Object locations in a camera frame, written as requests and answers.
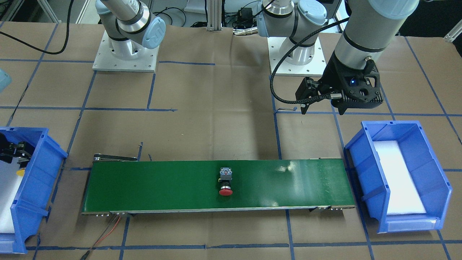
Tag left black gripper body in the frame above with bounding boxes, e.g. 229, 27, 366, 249
295, 77, 342, 105

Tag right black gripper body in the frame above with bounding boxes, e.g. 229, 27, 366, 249
0, 133, 33, 164

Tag red push button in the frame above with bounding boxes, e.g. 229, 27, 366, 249
218, 167, 233, 196

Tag yellow push button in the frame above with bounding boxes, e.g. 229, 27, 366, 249
16, 168, 25, 177

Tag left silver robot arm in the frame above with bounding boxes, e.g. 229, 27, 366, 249
257, 0, 419, 114

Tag white foam pad bin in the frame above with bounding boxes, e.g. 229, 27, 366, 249
374, 140, 426, 216
0, 158, 23, 233

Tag blue plastic bin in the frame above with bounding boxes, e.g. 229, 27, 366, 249
1, 126, 68, 254
346, 121, 452, 233

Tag green conveyor belt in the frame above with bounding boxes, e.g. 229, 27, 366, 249
81, 159, 355, 215

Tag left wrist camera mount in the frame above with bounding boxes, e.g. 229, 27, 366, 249
320, 54, 383, 110

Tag braided black cable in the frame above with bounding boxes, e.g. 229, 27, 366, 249
271, 16, 352, 101

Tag red black conveyor wires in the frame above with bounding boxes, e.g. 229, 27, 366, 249
79, 215, 125, 260

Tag aluminium profile post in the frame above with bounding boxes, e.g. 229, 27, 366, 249
205, 0, 224, 32

